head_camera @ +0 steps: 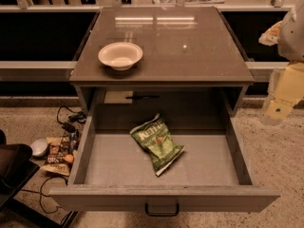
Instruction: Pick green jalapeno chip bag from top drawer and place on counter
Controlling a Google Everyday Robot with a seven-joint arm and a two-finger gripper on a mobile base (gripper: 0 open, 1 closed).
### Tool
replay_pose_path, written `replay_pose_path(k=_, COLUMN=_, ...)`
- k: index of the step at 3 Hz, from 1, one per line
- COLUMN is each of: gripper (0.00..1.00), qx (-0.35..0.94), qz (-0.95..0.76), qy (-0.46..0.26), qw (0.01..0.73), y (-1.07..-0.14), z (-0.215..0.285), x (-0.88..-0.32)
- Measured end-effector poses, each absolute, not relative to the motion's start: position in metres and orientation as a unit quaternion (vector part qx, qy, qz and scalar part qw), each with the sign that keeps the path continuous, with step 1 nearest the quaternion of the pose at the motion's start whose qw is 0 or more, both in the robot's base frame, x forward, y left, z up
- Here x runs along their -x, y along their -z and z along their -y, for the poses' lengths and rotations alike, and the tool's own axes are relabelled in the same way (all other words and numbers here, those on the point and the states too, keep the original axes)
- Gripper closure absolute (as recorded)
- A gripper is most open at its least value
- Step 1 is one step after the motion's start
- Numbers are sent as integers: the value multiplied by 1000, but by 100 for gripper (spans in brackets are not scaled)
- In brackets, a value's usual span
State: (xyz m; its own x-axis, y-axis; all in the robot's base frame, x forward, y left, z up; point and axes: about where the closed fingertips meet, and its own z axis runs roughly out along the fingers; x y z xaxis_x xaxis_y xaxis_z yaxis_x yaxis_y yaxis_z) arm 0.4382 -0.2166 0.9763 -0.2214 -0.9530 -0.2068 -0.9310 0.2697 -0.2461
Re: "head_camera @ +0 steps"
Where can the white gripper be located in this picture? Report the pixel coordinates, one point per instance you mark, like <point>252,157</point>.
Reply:
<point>293,37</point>

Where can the green jalapeno chip bag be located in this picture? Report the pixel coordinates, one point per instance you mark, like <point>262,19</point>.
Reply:
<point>155,138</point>

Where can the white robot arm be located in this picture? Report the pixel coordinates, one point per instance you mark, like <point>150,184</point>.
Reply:
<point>291,35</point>

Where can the grey cabinet with counter top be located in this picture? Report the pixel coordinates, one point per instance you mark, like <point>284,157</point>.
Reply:
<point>190,59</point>

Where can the white bowl on counter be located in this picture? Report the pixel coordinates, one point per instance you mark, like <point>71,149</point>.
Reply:
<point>120,56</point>

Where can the open grey top drawer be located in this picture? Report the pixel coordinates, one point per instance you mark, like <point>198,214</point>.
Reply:
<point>213,174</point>

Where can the brown snack bag on floor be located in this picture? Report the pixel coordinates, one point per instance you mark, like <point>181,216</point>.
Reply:
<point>57,149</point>

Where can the black marker inside cabinet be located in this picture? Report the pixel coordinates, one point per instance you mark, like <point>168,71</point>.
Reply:
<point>139,97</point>

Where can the white paper label inside cabinet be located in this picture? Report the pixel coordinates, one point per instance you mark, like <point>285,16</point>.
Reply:
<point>118,97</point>

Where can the orange fruit on floor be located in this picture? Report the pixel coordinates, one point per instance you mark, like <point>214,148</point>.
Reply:
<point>69,158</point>

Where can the white bowl on floor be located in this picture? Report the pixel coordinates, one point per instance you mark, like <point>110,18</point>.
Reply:
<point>39,148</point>

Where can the black chair base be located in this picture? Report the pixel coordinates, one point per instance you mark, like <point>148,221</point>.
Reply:
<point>16,169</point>

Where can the black drawer handle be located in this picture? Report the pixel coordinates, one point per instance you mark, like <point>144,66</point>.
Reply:
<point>161,211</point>

